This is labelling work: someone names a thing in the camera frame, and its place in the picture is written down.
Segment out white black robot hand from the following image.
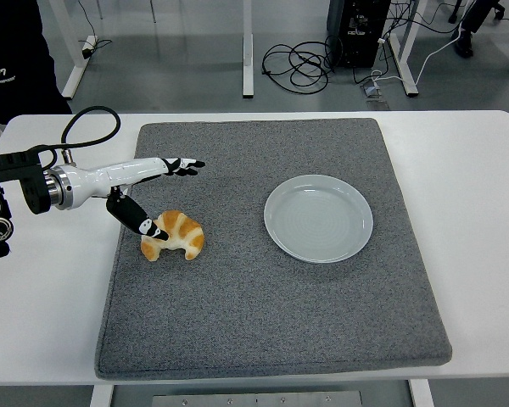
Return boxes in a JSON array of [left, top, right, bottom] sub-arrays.
[[63, 156, 206, 243]]

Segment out golden croissant bread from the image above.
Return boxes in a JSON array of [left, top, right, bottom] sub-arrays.
[[140, 209, 206, 263]]

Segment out round grey plate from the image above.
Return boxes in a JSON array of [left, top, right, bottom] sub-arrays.
[[263, 174, 374, 265]]

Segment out grey metal plate with screws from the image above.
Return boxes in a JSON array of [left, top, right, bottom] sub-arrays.
[[151, 390, 365, 407]]

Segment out white table leg with foot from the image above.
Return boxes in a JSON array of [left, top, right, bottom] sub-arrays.
[[385, 0, 429, 98], [241, 0, 255, 99], [48, 0, 99, 101]]

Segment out white power strip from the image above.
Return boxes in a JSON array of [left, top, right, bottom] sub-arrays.
[[81, 35, 99, 60]]

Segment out person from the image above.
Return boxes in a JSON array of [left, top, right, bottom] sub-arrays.
[[447, 0, 506, 59], [0, 0, 74, 116]]

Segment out grey fabric mat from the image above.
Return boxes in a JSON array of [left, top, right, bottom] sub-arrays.
[[93, 117, 453, 381]]

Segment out floor socket box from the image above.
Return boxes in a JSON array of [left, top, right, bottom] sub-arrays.
[[359, 82, 390, 111]]

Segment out black computer tower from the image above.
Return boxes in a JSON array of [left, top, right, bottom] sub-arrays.
[[326, 0, 391, 70]]

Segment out coiled black cable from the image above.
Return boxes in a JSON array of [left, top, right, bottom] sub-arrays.
[[261, 33, 344, 95]]

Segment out white cable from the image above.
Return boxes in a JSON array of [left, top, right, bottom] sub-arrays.
[[369, 19, 467, 86]]

